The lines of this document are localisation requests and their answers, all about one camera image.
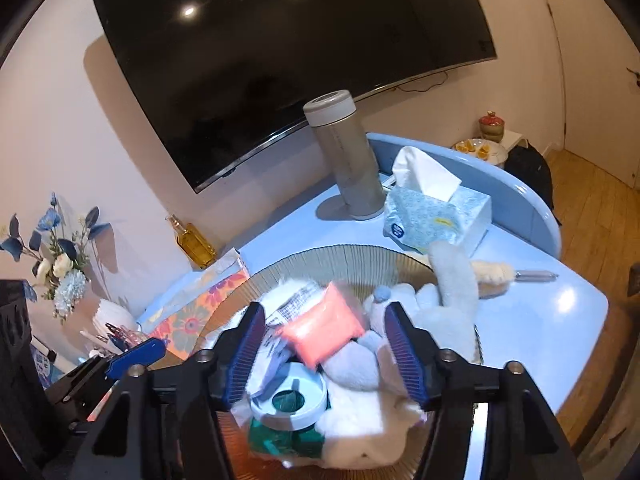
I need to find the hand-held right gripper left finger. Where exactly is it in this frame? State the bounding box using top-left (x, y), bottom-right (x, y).
top-left (42, 301), bottom-right (268, 480)

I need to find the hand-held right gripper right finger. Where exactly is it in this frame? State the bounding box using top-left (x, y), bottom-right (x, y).
top-left (382, 301), bottom-right (588, 480)

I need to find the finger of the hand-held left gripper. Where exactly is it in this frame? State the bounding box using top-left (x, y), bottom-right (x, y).
top-left (47, 337), bottom-right (167, 411)

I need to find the grey plush toy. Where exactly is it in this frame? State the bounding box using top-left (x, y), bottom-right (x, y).
top-left (324, 285), bottom-right (397, 392)

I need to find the white plush toy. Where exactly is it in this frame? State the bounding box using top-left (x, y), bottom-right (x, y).
top-left (315, 240), bottom-right (482, 472)

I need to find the black and white patterned packet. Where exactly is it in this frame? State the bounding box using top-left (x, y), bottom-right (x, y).
top-left (260, 280), bottom-right (323, 361)

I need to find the pink packet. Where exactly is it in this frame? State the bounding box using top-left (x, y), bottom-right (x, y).
top-left (277, 282), bottom-right (367, 369)

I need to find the ribbed glass tray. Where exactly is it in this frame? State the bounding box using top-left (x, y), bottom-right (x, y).
top-left (192, 245), bottom-right (486, 480)

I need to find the bunch of pens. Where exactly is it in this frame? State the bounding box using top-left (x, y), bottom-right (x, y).
top-left (79, 324), bottom-right (147, 358)

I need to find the blue and white flower bouquet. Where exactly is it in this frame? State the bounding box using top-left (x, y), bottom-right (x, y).
top-left (0, 192), bottom-right (114, 324)

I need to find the fluffy beige duster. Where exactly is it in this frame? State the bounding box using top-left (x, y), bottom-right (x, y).
top-left (467, 259), bottom-right (559, 299)

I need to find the amber glass bottle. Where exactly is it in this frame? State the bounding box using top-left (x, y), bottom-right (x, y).
top-left (166, 214), bottom-right (219, 270)

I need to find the blue patterned tissue box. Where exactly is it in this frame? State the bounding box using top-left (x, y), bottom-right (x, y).
top-left (382, 146), bottom-right (493, 257)

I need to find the grey cylindrical appliance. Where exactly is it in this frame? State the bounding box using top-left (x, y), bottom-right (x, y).
top-left (302, 89), bottom-right (386, 221)

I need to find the black backpack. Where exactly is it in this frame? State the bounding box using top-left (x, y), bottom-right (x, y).
top-left (505, 142), bottom-right (556, 227)

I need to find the plate of orange slices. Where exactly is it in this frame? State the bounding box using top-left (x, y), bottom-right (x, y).
top-left (451, 138), bottom-right (507, 167)

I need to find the white stool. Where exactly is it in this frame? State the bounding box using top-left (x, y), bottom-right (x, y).
top-left (500, 129), bottom-right (529, 152)

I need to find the red lidded jar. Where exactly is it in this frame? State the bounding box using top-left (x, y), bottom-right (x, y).
top-left (479, 111), bottom-right (505, 142)

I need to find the black television cable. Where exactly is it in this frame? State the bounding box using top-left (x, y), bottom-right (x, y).
top-left (394, 71), bottom-right (449, 93)

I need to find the black wall television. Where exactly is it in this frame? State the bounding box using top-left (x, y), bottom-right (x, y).
top-left (87, 0), bottom-right (498, 194)

